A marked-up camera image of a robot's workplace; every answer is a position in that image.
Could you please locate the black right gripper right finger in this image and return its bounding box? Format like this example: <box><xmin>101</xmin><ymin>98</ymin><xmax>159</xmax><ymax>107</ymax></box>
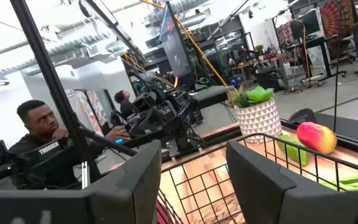
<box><xmin>225</xmin><ymin>139</ymin><xmax>358</xmax><ymax>224</ymax></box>

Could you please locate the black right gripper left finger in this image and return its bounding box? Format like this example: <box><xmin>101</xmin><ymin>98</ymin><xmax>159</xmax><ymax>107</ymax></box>
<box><xmin>0</xmin><ymin>139</ymin><xmax>162</xmax><ymax>224</ymax></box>

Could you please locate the green cucumber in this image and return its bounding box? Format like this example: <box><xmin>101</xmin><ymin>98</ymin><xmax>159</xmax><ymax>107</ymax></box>
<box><xmin>277</xmin><ymin>134</ymin><xmax>310</xmax><ymax>167</ymax></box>

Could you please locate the black wire basket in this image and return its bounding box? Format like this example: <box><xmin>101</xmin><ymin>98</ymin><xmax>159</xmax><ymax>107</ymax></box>
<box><xmin>157</xmin><ymin>133</ymin><xmax>358</xmax><ymax>224</ymax></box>

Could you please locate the white and green leek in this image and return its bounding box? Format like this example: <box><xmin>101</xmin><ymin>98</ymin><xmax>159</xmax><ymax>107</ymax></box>
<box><xmin>318</xmin><ymin>174</ymin><xmax>358</xmax><ymax>192</ymax></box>

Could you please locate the red-orange mango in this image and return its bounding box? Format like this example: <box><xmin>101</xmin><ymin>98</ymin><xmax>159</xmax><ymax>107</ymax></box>
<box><xmin>296</xmin><ymin>121</ymin><xmax>338</xmax><ymax>155</ymax></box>

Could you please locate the white triangle-patterned plant pot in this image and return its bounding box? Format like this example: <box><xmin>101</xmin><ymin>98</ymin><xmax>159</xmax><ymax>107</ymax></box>
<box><xmin>234</xmin><ymin>98</ymin><xmax>283</xmax><ymax>144</ymax></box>

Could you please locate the person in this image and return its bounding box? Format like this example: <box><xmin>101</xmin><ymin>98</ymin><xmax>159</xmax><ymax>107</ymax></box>
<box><xmin>114</xmin><ymin>89</ymin><xmax>135</xmax><ymax>121</ymax></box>
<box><xmin>7</xmin><ymin>99</ymin><xmax>133</xmax><ymax>190</ymax></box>

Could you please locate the green artificial plant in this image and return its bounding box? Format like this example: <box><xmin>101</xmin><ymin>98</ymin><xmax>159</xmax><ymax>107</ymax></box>
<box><xmin>227</xmin><ymin>85</ymin><xmax>275</xmax><ymax>109</ymax></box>

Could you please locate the black side desk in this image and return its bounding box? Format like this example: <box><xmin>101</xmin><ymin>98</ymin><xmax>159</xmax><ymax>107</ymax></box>
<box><xmin>187</xmin><ymin>85</ymin><xmax>229</xmax><ymax>110</ymax></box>

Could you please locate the black standing desk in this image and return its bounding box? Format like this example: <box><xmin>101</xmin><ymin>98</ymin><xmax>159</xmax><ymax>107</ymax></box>
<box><xmin>286</xmin><ymin>9</ymin><xmax>347</xmax><ymax>85</ymax></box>

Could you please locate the black computer monitor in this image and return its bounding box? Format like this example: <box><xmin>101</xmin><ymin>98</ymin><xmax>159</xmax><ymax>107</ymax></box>
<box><xmin>159</xmin><ymin>1</ymin><xmax>196</xmax><ymax>79</ymax></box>

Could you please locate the red patterned tapestry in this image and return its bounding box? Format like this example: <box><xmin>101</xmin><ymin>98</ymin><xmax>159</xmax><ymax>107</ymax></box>
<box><xmin>318</xmin><ymin>0</ymin><xmax>356</xmax><ymax>40</ymax></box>

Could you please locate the colourful patterned wall hanging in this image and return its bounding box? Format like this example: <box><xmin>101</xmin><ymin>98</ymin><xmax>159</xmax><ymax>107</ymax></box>
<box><xmin>65</xmin><ymin>89</ymin><xmax>109</xmax><ymax>137</ymax></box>

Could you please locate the thin black hanging cable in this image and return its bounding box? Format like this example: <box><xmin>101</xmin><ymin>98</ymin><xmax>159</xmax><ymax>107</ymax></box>
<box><xmin>333</xmin><ymin>0</ymin><xmax>342</xmax><ymax>133</ymax></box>

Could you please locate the black aluminium rig frame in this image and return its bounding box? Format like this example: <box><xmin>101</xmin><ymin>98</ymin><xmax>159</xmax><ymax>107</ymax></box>
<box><xmin>9</xmin><ymin>0</ymin><xmax>358</xmax><ymax>187</ymax></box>

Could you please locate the yellow cable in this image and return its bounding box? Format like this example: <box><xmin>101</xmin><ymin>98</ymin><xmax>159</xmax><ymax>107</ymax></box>
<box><xmin>138</xmin><ymin>0</ymin><xmax>236</xmax><ymax>106</ymax></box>

